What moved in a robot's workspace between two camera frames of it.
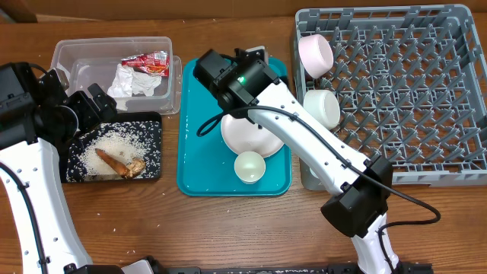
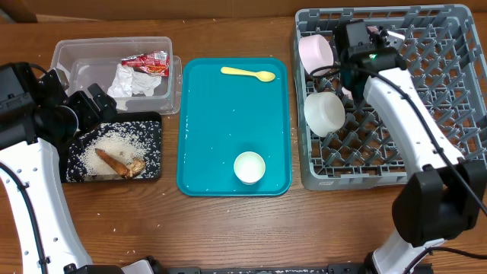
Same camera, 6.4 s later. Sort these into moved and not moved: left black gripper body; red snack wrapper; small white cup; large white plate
Moved: large white plate
Not moved: left black gripper body; red snack wrapper; small white cup
